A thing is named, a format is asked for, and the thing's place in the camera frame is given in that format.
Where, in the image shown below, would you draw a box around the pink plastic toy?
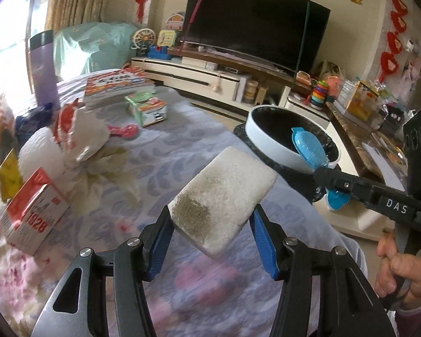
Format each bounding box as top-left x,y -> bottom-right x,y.
108,124 -> 139,140

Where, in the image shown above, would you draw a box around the red white cardboard box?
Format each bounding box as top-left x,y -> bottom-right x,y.
1,168 -> 70,256

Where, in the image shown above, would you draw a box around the large black television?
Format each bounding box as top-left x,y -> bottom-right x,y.
184,0 -> 331,72

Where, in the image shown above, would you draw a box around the crumpled white tissue paper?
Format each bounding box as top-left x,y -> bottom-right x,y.
53,101 -> 141,209

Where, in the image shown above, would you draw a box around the ferris wheel toy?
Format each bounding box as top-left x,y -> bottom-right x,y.
131,28 -> 156,49

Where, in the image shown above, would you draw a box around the teal covered furniture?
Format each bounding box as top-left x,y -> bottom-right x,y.
53,22 -> 139,81

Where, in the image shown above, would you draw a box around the white TV cabinet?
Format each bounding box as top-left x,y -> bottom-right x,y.
131,57 -> 330,128

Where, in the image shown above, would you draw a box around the white foam net roll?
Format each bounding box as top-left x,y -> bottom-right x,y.
18,127 -> 66,192

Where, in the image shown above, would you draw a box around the white sponge block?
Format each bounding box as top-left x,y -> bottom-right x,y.
168,146 -> 278,259

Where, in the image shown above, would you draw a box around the green white small carton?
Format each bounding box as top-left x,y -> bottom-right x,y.
125,93 -> 167,128

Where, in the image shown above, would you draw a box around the person's right hand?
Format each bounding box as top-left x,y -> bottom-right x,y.
373,232 -> 421,310

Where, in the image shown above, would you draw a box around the purple thermos bottle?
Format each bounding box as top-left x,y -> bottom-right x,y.
29,30 -> 61,110

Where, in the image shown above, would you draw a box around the rainbow stacking ring toy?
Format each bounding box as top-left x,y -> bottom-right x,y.
310,81 -> 329,110

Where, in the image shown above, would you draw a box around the dark blue plastic bag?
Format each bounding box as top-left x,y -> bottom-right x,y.
14,103 -> 54,148

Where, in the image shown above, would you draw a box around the white black-lined trash bin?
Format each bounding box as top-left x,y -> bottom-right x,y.
245,105 -> 341,174

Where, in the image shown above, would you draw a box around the yellow snack packet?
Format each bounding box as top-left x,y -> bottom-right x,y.
0,149 -> 23,202

